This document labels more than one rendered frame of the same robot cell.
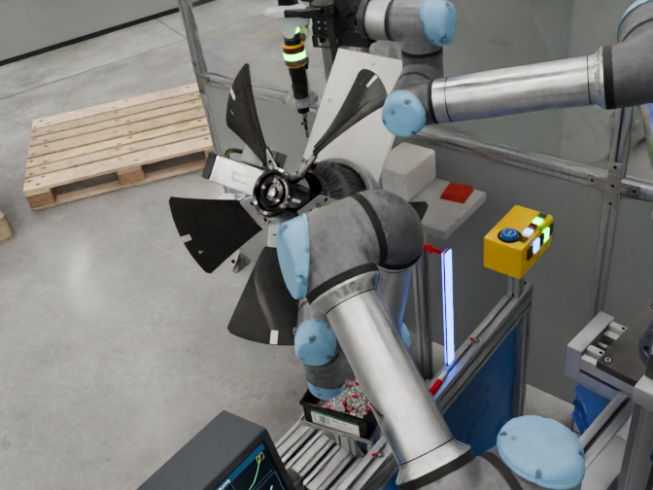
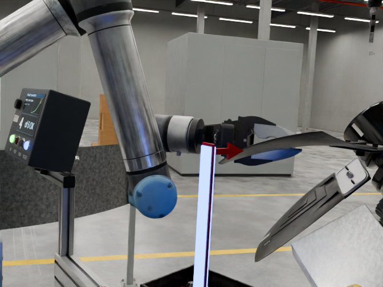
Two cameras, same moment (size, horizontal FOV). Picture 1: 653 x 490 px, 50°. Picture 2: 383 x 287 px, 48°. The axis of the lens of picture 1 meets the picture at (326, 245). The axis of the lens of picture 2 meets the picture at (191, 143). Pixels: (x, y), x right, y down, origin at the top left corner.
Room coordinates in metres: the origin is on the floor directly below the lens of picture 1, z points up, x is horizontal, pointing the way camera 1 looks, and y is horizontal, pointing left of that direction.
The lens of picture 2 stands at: (1.22, -0.83, 1.25)
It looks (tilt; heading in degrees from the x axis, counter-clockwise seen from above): 6 degrees down; 100
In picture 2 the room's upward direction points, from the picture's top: 3 degrees clockwise
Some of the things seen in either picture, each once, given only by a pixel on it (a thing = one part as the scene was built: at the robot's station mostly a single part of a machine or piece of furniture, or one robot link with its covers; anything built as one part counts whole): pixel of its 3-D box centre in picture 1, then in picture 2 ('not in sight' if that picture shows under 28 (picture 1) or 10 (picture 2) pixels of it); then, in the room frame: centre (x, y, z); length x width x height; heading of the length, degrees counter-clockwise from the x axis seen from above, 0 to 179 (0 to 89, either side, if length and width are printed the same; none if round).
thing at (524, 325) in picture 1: (515, 405); not in sight; (1.36, -0.48, 0.39); 0.04 x 0.04 x 0.78; 45
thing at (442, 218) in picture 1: (416, 199); not in sight; (1.85, -0.30, 0.85); 0.36 x 0.24 x 0.03; 45
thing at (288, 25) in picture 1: (286, 22); not in sight; (1.34, 0.01, 1.64); 0.09 x 0.03 x 0.06; 77
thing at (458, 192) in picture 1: (457, 192); not in sight; (1.82, -0.42, 0.87); 0.08 x 0.08 x 0.02; 53
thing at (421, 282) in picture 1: (422, 301); not in sight; (1.85, -0.30, 0.42); 0.04 x 0.04 x 0.83; 45
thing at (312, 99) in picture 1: (298, 77); not in sight; (1.39, 0.00, 1.50); 0.09 x 0.07 x 0.10; 170
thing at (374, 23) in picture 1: (382, 17); not in sight; (1.27, -0.16, 1.64); 0.08 x 0.05 x 0.08; 145
